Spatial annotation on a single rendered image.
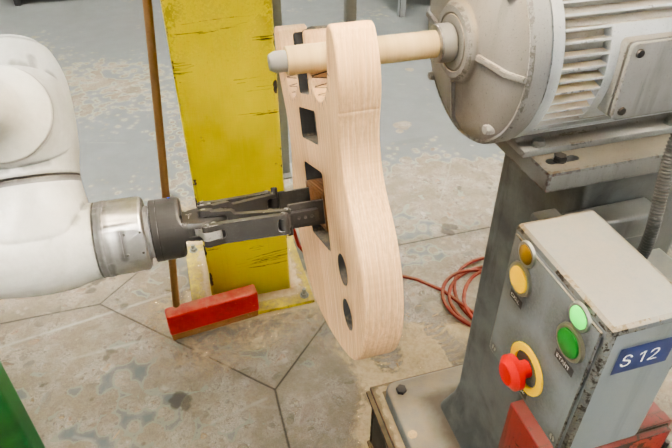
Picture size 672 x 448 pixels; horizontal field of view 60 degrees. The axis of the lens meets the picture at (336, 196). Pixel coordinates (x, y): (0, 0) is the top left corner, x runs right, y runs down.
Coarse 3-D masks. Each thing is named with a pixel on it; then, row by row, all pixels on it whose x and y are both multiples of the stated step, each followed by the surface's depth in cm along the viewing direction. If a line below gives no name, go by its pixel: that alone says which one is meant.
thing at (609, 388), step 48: (528, 240) 61; (576, 240) 60; (624, 240) 60; (528, 288) 61; (576, 288) 55; (624, 288) 54; (528, 336) 63; (576, 336) 54; (624, 336) 51; (528, 384) 65; (576, 384) 56; (624, 384) 56; (576, 432) 59; (624, 432) 62
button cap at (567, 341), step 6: (564, 330) 55; (570, 330) 55; (558, 336) 57; (564, 336) 56; (570, 336) 55; (558, 342) 57; (564, 342) 56; (570, 342) 55; (576, 342) 54; (564, 348) 56; (570, 348) 55; (576, 348) 54; (564, 354) 56; (570, 354) 55; (576, 354) 54
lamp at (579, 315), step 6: (570, 306) 54; (576, 306) 53; (582, 306) 53; (570, 312) 54; (576, 312) 53; (582, 312) 53; (588, 312) 52; (570, 318) 55; (576, 318) 53; (582, 318) 53; (588, 318) 52; (576, 324) 53; (582, 324) 53; (588, 324) 52; (582, 330) 53; (588, 330) 53
